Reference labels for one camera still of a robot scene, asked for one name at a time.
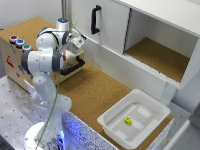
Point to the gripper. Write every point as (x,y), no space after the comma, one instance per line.
(78,42)

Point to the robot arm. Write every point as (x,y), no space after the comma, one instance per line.
(45,88)

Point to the yellow block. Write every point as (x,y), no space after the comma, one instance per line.
(127,120)

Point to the wooden drawer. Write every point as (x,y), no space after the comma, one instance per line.
(75,71)

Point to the white sliding door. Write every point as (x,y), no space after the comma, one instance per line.
(111,23)

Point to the green button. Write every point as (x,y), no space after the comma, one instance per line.
(26,47)

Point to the wooden drawer box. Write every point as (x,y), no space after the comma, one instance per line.
(25,28)

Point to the blue button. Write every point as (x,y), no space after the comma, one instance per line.
(20,42)

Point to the red button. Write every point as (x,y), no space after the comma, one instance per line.
(13,38)

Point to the white cabinet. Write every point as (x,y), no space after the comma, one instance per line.
(156,76)

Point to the white plastic box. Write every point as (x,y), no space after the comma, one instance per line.
(115,128)

